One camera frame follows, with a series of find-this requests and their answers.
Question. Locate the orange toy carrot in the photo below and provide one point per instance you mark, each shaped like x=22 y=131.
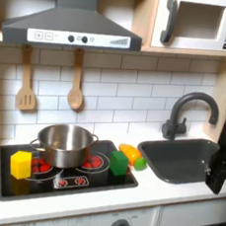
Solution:
x=132 y=153

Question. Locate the dark grey tap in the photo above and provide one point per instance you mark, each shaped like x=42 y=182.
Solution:
x=174 y=125

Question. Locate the black stove top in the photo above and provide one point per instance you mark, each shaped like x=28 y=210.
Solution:
x=76 y=188

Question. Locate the green block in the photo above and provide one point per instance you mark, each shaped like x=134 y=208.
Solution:
x=118 y=163

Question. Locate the wooden spoon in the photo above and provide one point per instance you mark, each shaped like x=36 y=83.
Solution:
x=75 y=97

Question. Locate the dark grey sink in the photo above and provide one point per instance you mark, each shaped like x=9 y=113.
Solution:
x=176 y=158

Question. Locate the yellow block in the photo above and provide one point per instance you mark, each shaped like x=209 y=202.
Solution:
x=21 y=165

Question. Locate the wooden slotted spatula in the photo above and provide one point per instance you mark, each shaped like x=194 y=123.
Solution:
x=26 y=98

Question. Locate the white toy microwave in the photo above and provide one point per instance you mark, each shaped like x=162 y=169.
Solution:
x=196 y=41

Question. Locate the grey range hood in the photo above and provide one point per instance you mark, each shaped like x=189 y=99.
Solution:
x=75 y=24

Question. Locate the steel pot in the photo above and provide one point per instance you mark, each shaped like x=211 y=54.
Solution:
x=64 y=149

